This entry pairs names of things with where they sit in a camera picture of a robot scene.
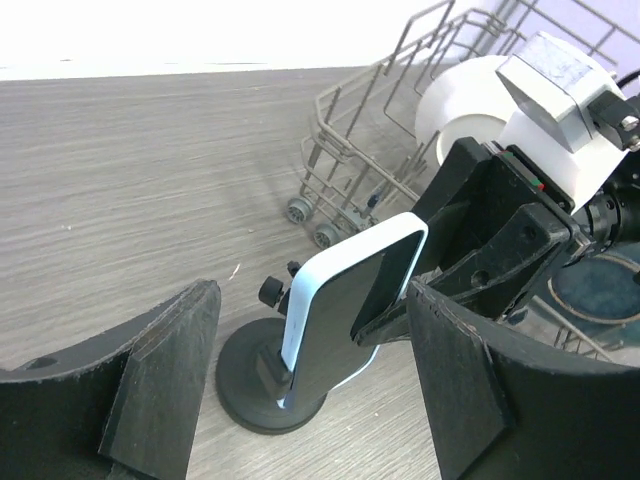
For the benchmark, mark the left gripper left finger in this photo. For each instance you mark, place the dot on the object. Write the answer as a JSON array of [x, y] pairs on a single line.
[[123, 404]]

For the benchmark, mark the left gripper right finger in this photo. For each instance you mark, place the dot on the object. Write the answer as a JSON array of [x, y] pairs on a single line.
[[501, 405]]

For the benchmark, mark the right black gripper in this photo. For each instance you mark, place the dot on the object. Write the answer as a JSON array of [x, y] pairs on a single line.
[[489, 260]]

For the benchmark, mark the black phone stand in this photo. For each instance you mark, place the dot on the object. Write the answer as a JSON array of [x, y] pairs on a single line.
[[273, 377]]

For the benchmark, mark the light blue case phone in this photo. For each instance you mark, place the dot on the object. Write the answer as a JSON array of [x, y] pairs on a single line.
[[337, 292]]

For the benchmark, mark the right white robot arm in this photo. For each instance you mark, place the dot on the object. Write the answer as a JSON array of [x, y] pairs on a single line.
[[609, 218]]

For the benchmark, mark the white plate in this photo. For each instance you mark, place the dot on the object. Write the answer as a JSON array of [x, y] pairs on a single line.
[[466, 100]]

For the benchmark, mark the dark teal plate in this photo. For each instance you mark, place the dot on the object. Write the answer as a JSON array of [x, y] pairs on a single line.
[[603, 290]]

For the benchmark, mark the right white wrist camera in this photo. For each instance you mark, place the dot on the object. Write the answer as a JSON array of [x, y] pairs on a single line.
[[572, 121]]

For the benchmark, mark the grey wire dish rack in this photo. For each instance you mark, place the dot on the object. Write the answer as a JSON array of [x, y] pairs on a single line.
[[362, 163]]

